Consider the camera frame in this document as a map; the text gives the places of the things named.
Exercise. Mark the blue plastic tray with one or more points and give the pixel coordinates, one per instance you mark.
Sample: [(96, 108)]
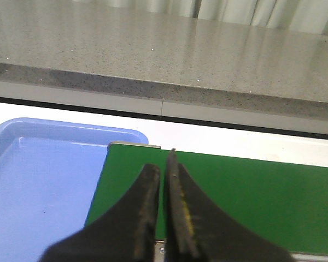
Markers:
[(48, 174)]

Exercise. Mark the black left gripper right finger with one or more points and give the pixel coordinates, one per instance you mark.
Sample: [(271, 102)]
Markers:
[(198, 230)]

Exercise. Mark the grey pleated curtain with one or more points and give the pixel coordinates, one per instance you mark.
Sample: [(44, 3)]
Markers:
[(300, 16)]

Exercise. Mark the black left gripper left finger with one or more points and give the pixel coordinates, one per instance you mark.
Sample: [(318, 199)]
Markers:
[(126, 232)]

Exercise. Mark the grey stone counter slab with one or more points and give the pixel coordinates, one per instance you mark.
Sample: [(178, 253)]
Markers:
[(87, 54)]

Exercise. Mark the green conveyor belt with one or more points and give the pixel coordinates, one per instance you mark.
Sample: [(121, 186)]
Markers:
[(285, 203)]

